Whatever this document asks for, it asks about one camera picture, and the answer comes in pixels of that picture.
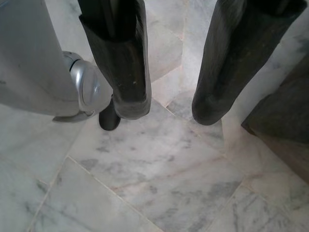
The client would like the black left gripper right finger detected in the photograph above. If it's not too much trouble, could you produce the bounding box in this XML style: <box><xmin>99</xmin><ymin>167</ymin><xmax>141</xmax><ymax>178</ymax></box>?
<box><xmin>192</xmin><ymin>0</ymin><xmax>309</xmax><ymax>126</ymax></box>

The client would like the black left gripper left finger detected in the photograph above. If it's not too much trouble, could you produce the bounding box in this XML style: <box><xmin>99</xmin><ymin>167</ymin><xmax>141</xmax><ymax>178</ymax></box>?
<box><xmin>77</xmin><ymin>0</ymin><xmax>152</xmax><ymax>119</ymax></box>

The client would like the black robot left foot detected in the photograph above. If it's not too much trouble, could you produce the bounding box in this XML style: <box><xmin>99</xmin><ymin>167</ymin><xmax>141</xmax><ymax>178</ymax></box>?
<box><xmin>98</xmin><ymin>94</ymin><xmax>121</xmax><ymax>131</ymax></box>

